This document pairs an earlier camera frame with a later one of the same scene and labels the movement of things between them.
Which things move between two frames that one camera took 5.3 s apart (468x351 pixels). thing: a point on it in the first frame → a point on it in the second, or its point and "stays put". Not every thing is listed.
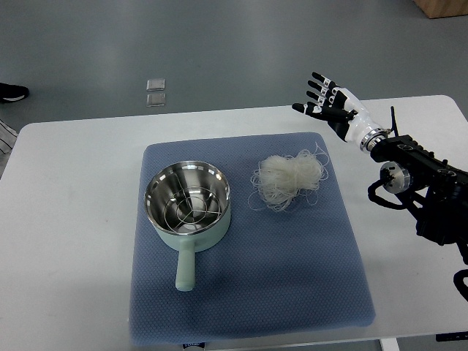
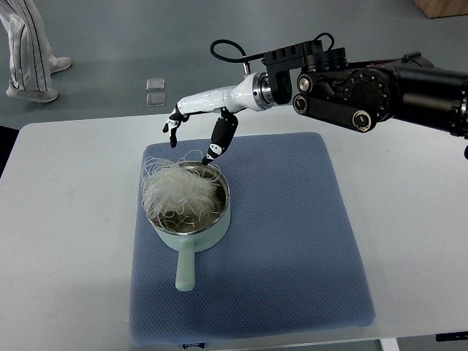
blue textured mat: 298,270 stays put
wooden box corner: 435,9 stays put
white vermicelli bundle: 278,180 → 180,194
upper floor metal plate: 156,85 stays put
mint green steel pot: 189,204 stays put
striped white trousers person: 8,137 → 31,58
